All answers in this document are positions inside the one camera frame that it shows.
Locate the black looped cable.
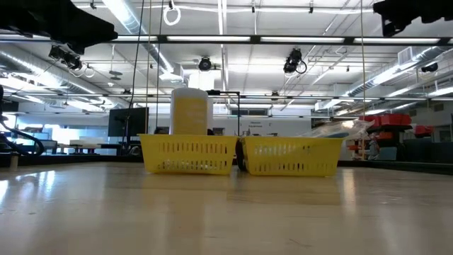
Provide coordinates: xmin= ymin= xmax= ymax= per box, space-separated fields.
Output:
xmin=0 ymin=84 xmax=46 ymax=157

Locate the yellow white wipes canister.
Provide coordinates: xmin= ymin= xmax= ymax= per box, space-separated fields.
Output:
xmin=168 ymin=87 xmax=214 ymax=136

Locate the thin black metal stand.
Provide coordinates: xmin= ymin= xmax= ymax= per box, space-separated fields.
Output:
xmin=207 ymin=90 xmax=241 ymax=137

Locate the yellow slotted plastic basket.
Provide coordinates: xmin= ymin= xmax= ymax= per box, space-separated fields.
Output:
xmin=137 ymin=133 xmax=238 ymax=176
xmin=241 ymin=136 xmax=344 ymax=177

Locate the thin black hanging cable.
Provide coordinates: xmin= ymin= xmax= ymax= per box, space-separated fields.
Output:
xmin=155 ymin=0 xmax=164 ymax=128

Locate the silver ventilation duct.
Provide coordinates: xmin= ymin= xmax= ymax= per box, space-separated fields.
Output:
xmin=348 ymin=45 xmax=447 ymax=98
xmin=0 ymin=49 xmax=117 ymax=107

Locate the black monitor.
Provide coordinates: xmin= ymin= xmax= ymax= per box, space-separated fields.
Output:
xmin=108 ymin=107 xmax=149 ymax=138

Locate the red storage bin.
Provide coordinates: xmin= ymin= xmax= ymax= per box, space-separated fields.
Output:
xmin=413 ymin=124 xmax=435 ymax=137

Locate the black overhead frame bar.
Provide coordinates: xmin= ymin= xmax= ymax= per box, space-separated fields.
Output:
xmin=0 ymin=33 xmax=453 ymax=45

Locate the white cable loop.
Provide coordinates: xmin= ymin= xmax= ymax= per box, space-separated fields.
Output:
xmin=162 ymin=5 xmax=182 ymax=27

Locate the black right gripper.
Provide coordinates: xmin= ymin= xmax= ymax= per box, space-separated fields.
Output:
xmin=373 ymin=0 xmax=436 ymax=38

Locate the shelf with red bins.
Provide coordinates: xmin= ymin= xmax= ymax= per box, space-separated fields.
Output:
xmin=345 ymin=113 xmax=413 ymax=160

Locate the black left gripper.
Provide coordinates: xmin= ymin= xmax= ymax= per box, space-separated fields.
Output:
xmin=13 ymin=0 xmax=119 ymax=56

